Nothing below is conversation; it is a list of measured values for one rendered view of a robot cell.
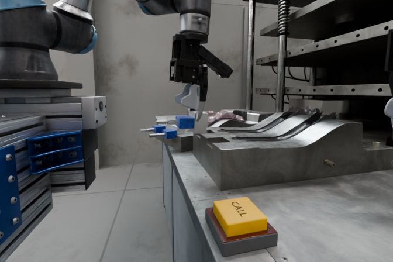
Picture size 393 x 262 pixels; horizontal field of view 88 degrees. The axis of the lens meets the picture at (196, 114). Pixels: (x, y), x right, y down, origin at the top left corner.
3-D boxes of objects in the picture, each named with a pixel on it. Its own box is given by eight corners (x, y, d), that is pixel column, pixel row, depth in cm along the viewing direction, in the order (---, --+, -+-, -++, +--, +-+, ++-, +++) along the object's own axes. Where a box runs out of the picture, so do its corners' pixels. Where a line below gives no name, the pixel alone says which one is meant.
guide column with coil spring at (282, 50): (275, 168, 149) (284, -22, 134) (271, 165, 155) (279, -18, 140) (282, 167, 151) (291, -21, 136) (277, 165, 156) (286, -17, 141)
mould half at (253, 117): (181, 152, 70) (180, 120, 69) (154, 137, 92) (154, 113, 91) (275, 135, 96) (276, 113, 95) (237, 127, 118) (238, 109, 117)
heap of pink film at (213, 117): (203, 130, 79) (203, 110, 78) (182, 124, 94) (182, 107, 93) (251, 124, 92) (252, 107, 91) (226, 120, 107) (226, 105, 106)
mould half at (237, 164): (220, 190, 43) (221, 128, 42) (192, 154, 68) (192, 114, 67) (394, 169, 55) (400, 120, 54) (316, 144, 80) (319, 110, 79)
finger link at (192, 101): (179, 121, 51) (179, 85, 52) (201, 121, 53) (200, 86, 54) (182, 121, 48) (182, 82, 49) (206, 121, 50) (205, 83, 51)
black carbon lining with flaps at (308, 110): (235, 149, 50) (236, 110, 49) (214, 135, 65) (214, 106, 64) (348, 141, 58) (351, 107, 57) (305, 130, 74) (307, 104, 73)
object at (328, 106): (320, 131, 115) (322, 100, 113) (288, 124, 141) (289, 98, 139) (386, 127, 127) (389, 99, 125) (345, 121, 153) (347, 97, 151)
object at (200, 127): (157, 135, 50) (158, 113, 49) (154, 130, 55) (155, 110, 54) (206, 133, 55) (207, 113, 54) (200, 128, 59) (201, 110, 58)
